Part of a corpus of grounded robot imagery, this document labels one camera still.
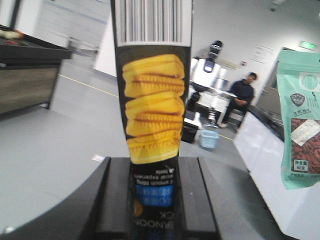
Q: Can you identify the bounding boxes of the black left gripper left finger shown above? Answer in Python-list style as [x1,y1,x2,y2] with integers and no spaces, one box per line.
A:
[0,157,131,240]

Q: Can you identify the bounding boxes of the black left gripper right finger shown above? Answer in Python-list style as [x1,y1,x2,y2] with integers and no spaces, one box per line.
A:
[175,157,290,240]

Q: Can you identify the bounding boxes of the teal goji berry bag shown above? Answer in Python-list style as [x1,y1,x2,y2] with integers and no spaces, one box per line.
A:
[276,50,320,190]

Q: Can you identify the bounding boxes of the black Franzzi cookie box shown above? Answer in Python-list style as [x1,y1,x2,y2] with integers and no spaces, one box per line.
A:
[110,0,193,240]

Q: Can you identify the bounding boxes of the light blue plastic basket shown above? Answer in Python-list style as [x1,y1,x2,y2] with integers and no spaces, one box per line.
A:
[199,129,220,149]

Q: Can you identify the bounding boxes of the seated man in black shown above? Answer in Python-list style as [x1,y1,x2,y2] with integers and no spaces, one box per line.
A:
[219,72,258,129]

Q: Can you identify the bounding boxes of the white humanoid robot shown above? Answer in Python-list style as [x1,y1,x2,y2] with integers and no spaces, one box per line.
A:
[186,40,226,117]

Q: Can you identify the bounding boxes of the dark produce display stand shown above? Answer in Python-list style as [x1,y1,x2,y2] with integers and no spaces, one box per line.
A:
[0,25,72,116]

